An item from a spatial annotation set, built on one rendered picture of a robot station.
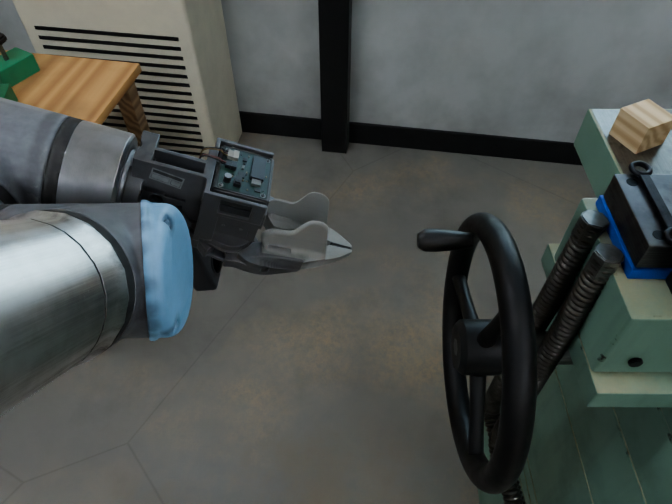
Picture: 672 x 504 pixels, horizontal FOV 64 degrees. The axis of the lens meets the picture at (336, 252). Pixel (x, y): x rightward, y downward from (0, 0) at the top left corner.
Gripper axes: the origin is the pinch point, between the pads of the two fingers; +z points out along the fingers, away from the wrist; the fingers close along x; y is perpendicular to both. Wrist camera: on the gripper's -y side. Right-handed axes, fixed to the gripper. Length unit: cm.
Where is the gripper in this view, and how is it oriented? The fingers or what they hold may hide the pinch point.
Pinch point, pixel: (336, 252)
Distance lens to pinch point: 54.0
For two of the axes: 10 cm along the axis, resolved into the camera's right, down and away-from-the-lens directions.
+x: 0.1, -7.7, 6.4
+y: 3.4, -6.0, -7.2
